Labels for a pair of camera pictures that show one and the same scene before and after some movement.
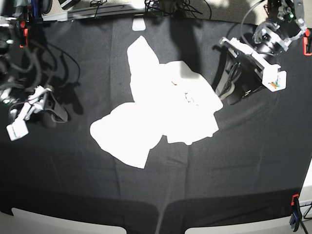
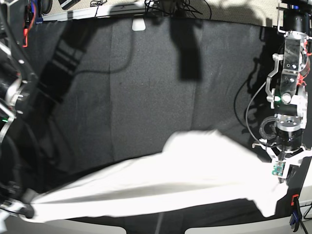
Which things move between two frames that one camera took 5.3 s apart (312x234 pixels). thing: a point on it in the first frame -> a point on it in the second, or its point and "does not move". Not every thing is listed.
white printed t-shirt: x=170 y=100 -> x=194 y=165
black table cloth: x=242 y=175 does not move
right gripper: x=225 y=87 -> x=293 y=158
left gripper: x=39 y=101 -> x=9 y=207
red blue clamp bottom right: x=297 y=217 does not move
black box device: x=66 y=4 does not move
